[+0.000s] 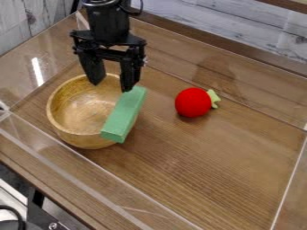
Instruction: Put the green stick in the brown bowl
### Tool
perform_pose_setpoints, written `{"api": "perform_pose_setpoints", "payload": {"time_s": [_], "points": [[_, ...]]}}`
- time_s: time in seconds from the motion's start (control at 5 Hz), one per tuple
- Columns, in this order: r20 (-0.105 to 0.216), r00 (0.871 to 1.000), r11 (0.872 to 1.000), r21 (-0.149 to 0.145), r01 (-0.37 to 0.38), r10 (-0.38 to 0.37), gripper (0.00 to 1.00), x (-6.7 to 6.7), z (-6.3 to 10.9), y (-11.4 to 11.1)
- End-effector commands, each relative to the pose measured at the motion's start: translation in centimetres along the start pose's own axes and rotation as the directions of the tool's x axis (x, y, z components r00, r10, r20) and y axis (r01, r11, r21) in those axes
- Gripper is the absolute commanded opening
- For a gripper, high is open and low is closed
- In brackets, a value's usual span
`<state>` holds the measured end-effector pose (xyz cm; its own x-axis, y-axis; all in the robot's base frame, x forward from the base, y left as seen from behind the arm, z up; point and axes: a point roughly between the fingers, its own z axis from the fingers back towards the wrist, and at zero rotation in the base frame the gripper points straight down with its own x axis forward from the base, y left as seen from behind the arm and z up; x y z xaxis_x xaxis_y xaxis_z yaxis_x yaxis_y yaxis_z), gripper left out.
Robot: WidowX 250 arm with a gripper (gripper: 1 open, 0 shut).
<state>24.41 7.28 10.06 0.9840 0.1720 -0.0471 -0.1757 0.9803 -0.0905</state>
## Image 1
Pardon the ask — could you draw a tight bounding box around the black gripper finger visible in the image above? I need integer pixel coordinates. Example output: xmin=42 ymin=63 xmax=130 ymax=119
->
xmin=121 ymin=57 xmax=143 ymax=93
xmin=78 ymin=52 xmax=106 ymax=85

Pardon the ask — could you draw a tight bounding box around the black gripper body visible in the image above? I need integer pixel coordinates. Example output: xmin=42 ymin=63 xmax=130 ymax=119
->
xmin=70 ymin=30 xmax=147 ymax=67

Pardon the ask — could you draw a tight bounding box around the green foam stick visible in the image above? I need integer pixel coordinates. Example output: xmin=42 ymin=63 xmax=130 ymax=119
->
xmin=101 ymin=86 xmax=147 ymax=143

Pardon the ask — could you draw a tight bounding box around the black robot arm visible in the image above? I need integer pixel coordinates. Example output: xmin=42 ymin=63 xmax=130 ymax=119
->
xmin=70 ymin=0 xmax=147 ymax=93

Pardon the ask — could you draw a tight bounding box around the brown wooden bowl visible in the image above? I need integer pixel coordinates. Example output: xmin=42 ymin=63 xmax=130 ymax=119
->
xmin=46 ymin=74 xmax=123 ymax=149

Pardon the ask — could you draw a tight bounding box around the red toy tomato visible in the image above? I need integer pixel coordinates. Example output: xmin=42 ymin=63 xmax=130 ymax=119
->
xmin=175 ymin=87 xmax=221 ymax=118

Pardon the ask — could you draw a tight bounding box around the clear acrylic corner bracket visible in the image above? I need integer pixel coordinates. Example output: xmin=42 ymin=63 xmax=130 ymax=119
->
xmin=77 ymin=11 xmax=90 ymax=31

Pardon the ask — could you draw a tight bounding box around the clear acrylic tray wall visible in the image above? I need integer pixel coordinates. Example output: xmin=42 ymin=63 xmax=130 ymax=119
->
xmin=0 ymin=15 xmax=307 ymax=230

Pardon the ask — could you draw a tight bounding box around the black table leg bracket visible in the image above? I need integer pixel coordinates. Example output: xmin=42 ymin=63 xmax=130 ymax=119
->
xmin=27 ymin=188 xmax=70 ymax=230

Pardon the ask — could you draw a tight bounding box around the black cable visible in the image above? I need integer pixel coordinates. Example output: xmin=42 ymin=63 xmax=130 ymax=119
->
xmin=0 ymin=205 xmax=30 ymax=230

